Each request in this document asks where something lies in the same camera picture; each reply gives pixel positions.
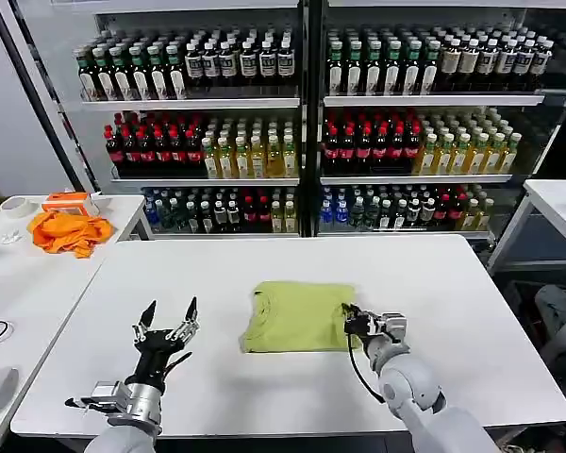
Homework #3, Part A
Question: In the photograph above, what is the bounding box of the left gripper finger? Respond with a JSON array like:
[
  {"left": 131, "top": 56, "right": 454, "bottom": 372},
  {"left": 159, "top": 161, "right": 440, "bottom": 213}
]
[
  {"left": 165, "top": 295, "right": 201, "bottom": 343},
  {"left": 131, "top": 299, "right": 158, "bottom": 344}
]

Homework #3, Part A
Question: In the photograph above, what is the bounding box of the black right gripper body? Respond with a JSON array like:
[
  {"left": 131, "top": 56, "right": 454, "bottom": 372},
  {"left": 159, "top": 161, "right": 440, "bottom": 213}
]
[{"left": 356, "top": 310, "right": 385, "bottom": 339}]

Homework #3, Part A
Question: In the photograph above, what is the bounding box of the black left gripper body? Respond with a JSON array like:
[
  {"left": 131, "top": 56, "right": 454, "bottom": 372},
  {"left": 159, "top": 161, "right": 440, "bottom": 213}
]
[{"left": 134, "top": 329, "right": 192, "bottom": 392}]

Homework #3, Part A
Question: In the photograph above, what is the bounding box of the light green shirt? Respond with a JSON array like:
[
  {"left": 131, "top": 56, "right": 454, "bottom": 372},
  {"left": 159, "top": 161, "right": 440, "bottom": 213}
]
[{"left": 238, "top": 280, "right": 363, "bottom": 355}]

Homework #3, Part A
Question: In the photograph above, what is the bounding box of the white side desk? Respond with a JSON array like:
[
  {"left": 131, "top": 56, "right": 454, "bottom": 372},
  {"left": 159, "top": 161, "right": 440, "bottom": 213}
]
[{"left": 0, "top": 193, "right": 155, "bottom": 260}]

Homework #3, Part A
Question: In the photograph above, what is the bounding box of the orange crumpled cloth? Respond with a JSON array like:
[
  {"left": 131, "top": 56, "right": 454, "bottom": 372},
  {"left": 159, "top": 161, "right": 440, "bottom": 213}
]
[{"left": 26, "top": 210, "right": 116, "bottom": 260}]

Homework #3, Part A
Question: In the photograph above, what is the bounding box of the orange and white box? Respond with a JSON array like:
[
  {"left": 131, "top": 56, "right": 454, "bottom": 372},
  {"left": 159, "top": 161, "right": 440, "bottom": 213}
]
[{"left": 41, "top": 191, "right": 98, "bottom": 216}]

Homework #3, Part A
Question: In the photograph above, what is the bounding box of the grey computer mouse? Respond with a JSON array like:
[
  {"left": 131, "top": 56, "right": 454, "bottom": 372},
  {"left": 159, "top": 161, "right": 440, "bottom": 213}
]
[{"left": 0, "top": 366, "right": 21, "bottom": 419}]

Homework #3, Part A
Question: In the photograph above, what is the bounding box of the white tape roll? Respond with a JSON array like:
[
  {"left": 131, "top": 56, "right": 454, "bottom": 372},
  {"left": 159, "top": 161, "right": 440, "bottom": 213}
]
[{"left": 0, "top": 196, "right": 32, "bottom": 220}]

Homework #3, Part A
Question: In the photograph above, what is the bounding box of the grey office chair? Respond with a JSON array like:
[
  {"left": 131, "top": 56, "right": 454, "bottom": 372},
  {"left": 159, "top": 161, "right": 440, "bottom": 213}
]
[{"left": 533, "top": 284, "right": 566, "bottom": 368}]

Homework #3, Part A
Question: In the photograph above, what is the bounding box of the white table with grey legs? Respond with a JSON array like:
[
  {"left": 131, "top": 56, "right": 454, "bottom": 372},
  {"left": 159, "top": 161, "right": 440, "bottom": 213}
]
[{"left": 486, "top": 178, "right": 566, "bottom": 276}]

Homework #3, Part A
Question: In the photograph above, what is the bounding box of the bottle shelf with wide bay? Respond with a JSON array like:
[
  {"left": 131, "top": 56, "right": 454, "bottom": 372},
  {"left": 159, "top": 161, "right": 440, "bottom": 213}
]
[{"left": 310, "top": 0, "right": 566, "bottom": 243}]

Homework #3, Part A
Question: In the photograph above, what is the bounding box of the bottle shelf with narrow bay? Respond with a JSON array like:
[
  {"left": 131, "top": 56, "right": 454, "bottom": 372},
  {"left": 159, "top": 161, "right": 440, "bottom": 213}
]
[{"left": 73, "top": 0, "right": 308, "bottom": 238}]

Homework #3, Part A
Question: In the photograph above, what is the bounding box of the thin black slanted pole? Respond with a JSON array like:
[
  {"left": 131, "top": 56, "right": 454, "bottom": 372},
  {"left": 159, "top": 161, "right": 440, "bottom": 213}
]
[{"left": 8, "top": 0, "right": 103, "bottom": 195}]

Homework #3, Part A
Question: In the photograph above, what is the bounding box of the thick black slanted pole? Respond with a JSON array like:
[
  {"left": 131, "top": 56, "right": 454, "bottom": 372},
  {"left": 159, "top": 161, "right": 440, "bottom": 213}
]
[{"left": 0, "top": 0, "right": 90, "bottom": 195}]

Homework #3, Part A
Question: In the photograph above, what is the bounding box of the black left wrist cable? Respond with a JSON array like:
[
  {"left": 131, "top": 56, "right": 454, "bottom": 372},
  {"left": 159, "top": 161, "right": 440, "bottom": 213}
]
[{"left": 161, "top": 351, "right": 193, "bottom": 379}]

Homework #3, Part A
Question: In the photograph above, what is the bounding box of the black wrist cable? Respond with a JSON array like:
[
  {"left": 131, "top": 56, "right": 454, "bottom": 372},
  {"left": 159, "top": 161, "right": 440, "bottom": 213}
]
[
  {"left": 161, "top": 351, "right": 193, "bottom": 379},
  {"left": 346, "top": 333, "right": 387, "bottom": 405}
]

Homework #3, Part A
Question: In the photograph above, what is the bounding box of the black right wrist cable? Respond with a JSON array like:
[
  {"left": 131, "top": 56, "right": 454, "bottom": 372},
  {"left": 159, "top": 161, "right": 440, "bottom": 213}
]
[{"left": 346, "top": 333, "right": 387, "bottom": 405}]

